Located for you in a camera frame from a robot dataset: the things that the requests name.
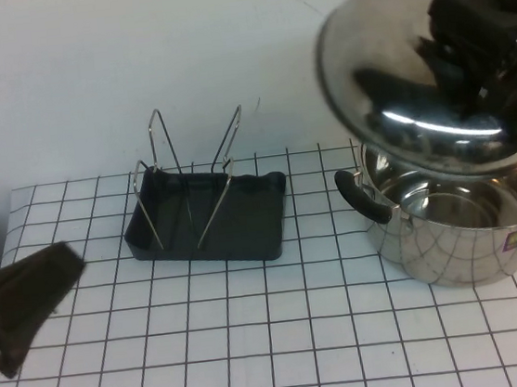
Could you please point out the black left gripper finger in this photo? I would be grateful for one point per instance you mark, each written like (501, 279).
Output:
(38, 267)
(21, 328)

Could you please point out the white black grid tablecloth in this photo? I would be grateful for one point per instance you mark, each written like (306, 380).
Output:
(257, 343)

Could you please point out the stainless steel pot lid black knob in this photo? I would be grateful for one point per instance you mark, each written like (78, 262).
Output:
(363, 50)

